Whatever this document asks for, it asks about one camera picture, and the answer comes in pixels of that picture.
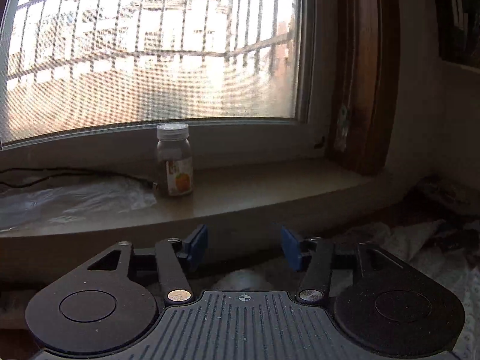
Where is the white patterned garment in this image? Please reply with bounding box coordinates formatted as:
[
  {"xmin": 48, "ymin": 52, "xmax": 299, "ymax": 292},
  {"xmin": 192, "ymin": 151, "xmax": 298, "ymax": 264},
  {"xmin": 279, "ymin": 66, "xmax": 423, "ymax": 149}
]
[{"xmin": 209, "ymin": 220, "xmax": 479, "ymax": 359}]

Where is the clear plastic sheet on sill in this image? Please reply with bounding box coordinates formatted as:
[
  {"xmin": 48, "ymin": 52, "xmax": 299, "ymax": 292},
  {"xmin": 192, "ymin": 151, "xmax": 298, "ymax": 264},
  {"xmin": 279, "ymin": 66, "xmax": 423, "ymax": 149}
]
[{"xmin": 1, "ymin": 178, "xmax": 156, "ymax": 233}]

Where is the clear jar orange label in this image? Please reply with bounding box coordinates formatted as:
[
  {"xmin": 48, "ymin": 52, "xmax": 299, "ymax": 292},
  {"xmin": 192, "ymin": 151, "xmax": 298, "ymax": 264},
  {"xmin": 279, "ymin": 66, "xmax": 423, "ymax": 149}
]
[{"xmin": 156, "ymin": 123, "xmax": 193, "ymax": 197}]

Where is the blind cord pull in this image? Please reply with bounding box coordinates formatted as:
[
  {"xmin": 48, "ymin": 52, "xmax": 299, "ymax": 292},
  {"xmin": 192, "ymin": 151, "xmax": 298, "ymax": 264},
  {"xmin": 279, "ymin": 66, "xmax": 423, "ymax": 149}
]
[{"xmin": 334, "ymin": 104, "xmax": 350, "ymax": 152}]

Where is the window frame with bars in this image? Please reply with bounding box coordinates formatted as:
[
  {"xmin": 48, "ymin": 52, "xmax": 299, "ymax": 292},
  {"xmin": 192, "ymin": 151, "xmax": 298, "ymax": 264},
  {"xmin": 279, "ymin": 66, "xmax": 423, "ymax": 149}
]
[{"xmin": 1, "ymin": 0, "xmax": 326, "ymax": 148}]

